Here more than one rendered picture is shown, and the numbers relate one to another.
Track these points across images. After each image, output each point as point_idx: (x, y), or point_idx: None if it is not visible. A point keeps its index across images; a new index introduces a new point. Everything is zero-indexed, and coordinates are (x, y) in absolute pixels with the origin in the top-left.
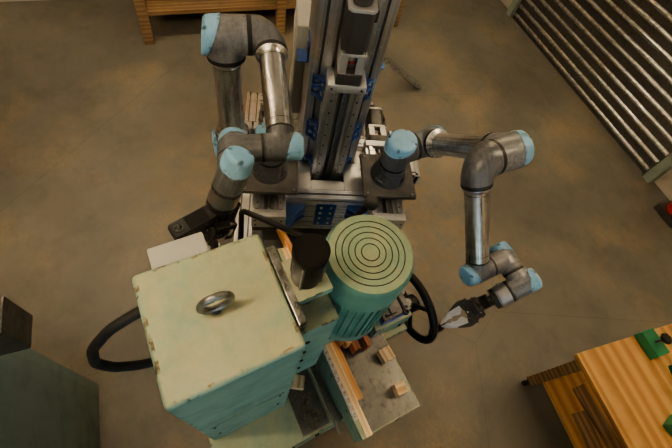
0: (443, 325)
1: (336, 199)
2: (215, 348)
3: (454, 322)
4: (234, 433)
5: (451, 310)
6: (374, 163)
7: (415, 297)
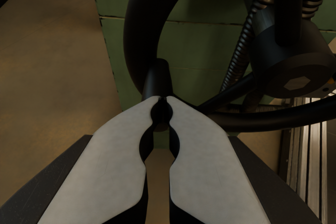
0: (157, 96)
1: None
2: None
3: (136, 128)
4: None
5: (231, 147)
6: None
7: (327, 51)
